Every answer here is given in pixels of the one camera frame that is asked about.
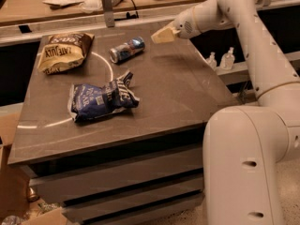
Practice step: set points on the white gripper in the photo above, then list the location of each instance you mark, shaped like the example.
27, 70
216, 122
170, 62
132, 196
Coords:
184, 25

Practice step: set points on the red bull can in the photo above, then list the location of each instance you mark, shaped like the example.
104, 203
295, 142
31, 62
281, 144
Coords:
126, 50

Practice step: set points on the blue chip bag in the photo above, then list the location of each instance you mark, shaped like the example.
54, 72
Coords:
88, 102

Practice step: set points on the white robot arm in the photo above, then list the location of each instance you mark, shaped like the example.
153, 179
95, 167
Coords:
242, 144

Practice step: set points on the brown and cream chip bag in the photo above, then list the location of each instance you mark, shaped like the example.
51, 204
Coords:
64, 51

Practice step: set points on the clear bottle left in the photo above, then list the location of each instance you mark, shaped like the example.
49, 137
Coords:
211, 61

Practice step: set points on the clear bottle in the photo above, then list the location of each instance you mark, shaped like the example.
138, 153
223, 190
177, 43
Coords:
227, 60
211, 61

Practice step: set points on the clear bottle right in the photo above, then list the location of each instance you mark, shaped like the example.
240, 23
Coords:
227, 60

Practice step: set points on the grey drawer cabinet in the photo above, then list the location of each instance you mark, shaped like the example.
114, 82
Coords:
130, 167

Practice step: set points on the cardboard box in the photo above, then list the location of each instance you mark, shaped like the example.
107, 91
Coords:
14, 185

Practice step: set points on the metal post left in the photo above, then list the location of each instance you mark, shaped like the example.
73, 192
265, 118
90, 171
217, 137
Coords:
107, 7

